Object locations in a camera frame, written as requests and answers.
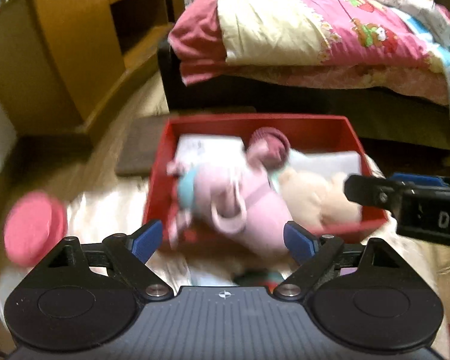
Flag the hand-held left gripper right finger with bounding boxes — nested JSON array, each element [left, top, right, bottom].
[[274, 221, 396, 301]]

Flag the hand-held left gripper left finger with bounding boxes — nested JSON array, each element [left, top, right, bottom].
[[37, 219, 173, 301]]

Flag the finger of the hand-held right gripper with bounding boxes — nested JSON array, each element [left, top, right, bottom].
[[344, 174, 405, 215], [391, 172, 449, 188]]

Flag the beige plush doll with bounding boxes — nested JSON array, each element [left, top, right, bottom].
[[277, 168, 363, 230]]

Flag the thin white sponge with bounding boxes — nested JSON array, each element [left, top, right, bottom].
[[288, 149, 361, 178]]

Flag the pink pig plush toy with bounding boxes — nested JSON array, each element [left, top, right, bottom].
[[167, 146, 298, 259]]

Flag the thick white sponge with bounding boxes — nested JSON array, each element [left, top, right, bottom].
[[174, 134, 247, 170]]

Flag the red cardboard box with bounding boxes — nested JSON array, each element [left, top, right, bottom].
[[142, 114, 391, 251]]

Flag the shiny cream tablecloth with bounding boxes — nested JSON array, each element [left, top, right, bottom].
[[0, 157, 450, 360]]

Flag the paper cup with pink lid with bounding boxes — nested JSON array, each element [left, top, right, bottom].
[[3, 191, 68, 268]]

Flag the bed with pink floral quilt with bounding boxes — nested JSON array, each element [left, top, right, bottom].
[[158, 39, 450, 155]]

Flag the pink floral quilt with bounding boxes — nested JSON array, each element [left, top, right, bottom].
[[217, 0, 450, 106]]

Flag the maroon bed sheet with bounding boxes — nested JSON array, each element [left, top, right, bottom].
[[168, 0, 230, 85]]

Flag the wooden cabinet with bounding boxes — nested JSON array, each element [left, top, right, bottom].
[[0, 0, 185, 136]]

